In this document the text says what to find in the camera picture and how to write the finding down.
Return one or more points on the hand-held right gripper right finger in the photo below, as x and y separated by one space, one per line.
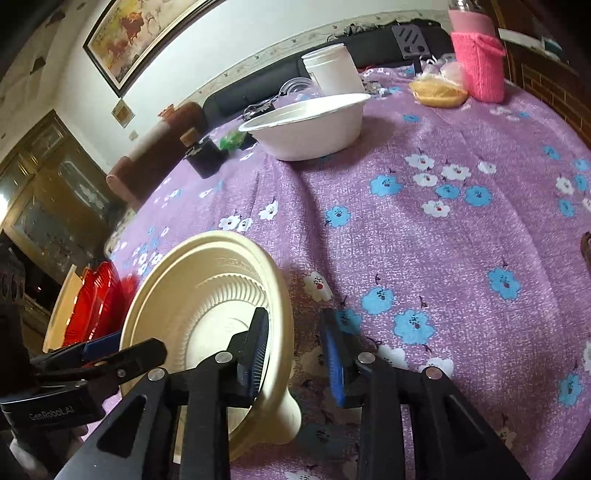
334 369

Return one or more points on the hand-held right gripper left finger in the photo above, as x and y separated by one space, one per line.
254 364

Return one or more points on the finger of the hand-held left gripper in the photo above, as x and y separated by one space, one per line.
104 346
138 355

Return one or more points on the red scalloped plastic plate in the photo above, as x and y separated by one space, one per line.
92 304

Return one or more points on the tan smooth bowl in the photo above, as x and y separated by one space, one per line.
60 309

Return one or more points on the beige ribbed bowl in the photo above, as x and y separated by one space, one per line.
207 286

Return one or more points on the purple floral tablecloth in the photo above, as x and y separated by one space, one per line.
415 254

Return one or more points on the dark wooden glass cabinet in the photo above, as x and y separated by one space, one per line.
55 198

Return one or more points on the brown upholstered chair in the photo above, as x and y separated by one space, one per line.
147 157

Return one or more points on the black box with gear top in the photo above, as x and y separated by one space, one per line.
207 159

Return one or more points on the small wooden block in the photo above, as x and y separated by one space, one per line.
187 137

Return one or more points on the green packet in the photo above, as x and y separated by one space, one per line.
231 140

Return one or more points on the white paper bowl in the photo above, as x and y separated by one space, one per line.
314 134

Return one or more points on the dark sofa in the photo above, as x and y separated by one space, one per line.
258 87

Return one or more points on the bagged bread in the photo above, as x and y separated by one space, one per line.
438 92

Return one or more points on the white plastic jar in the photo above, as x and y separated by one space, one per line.
334 69

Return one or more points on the pink knit-sleeved bottle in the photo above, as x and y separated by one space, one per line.
478 69

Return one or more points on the grey striped stand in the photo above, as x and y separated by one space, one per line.
411 39

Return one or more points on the small wall plaque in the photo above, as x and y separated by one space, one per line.
122 113

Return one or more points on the framed wall painting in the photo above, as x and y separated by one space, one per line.
138 37

